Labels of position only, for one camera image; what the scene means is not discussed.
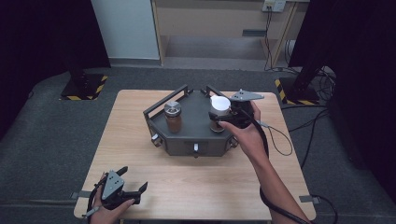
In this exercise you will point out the black stand with striped base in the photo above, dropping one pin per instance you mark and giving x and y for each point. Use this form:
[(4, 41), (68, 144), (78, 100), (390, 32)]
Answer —
[(82, 88), (300, 93)]

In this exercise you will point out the dark grey metal rack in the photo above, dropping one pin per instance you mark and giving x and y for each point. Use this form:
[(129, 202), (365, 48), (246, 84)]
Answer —
[(193, 124)]

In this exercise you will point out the person's left hand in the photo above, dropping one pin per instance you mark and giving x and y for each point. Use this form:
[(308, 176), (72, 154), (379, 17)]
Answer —
[(107, 216)]

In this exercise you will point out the white panel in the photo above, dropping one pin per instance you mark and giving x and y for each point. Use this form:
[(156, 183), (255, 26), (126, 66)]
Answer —
[(124, 28)]

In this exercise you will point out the white wall socket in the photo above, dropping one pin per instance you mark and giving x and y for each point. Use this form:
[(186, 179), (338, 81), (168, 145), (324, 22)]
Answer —
[(274, 5)]

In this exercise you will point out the wooden desk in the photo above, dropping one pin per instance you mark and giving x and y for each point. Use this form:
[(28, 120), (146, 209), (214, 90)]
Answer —
[(211, 21)]

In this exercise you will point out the black curtain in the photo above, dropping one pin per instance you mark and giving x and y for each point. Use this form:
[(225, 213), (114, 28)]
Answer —
[(37, 37), (364, 77)]

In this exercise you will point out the silver-lidded glass spice jar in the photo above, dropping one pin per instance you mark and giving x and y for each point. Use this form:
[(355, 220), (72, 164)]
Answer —
[(173, 119)]

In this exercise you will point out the white-capped glass spice jar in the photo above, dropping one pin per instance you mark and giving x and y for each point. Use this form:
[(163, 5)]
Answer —
[(220, 104)]

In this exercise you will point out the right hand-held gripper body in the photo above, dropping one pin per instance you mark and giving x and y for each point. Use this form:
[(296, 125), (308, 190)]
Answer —
[(244, 107)]

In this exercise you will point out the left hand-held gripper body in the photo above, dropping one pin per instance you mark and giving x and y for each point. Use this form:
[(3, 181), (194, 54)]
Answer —
[(112, 186)]

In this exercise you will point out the person's right hand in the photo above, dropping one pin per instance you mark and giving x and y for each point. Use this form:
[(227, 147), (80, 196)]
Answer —
[(249, 140)]

